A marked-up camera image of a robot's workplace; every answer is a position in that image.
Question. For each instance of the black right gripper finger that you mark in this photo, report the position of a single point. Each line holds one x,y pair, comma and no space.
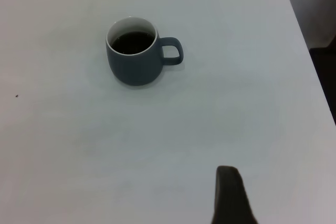
229,197

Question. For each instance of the grey ceramic mug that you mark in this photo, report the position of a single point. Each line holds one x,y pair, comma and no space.
136,69

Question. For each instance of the black coffee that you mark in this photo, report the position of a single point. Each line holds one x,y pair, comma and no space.
131,43

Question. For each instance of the black object beside table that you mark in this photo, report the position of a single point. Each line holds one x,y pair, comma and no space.
326,77

